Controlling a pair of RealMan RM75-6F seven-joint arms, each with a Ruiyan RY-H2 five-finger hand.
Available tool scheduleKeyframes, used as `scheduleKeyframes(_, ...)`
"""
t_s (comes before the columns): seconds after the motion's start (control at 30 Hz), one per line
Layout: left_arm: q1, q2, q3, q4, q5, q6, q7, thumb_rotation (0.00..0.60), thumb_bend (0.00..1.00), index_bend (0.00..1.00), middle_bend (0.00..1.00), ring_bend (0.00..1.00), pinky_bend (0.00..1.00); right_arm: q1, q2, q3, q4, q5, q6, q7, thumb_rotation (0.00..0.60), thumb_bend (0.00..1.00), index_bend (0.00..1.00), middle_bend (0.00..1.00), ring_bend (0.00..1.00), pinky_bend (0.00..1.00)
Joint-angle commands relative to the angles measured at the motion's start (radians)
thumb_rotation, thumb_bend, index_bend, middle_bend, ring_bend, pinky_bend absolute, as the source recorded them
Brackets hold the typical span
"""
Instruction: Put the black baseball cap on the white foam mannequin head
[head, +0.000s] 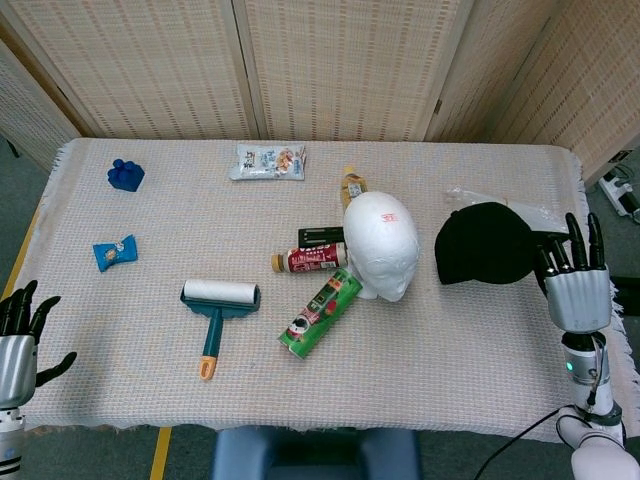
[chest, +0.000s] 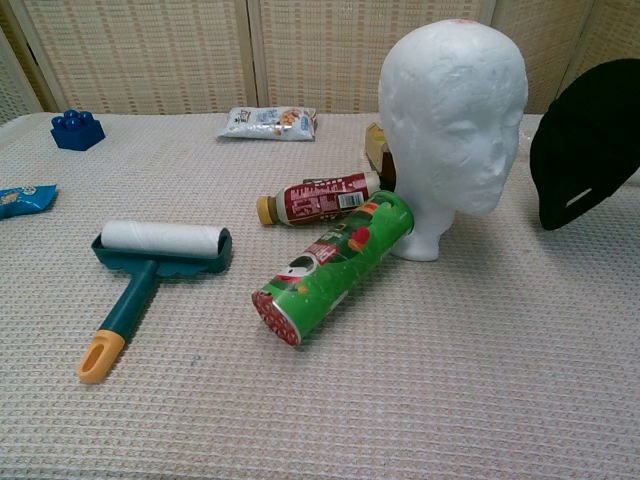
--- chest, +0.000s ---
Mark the black cap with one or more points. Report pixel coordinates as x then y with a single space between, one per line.
585 145

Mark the green Pringles chips can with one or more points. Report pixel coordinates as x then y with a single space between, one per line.
330 270

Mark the brown yellow cardboard box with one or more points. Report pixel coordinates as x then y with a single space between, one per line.
378 150

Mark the white foam mannequin head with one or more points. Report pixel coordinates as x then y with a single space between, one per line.
450 125

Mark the woven folding screen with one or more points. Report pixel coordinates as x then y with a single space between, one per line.
150 50

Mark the beige woven tablecloth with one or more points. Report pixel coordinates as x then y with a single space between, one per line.
200 375

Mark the blue toy building block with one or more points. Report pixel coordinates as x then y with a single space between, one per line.
76 130

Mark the blue snack packet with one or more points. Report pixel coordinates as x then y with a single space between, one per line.
22 199

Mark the white snack bag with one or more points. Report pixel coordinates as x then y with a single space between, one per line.
267 123

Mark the teal lint roller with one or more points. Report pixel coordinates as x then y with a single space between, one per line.
150 270

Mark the red label drink bottle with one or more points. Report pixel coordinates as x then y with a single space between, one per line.
320 200

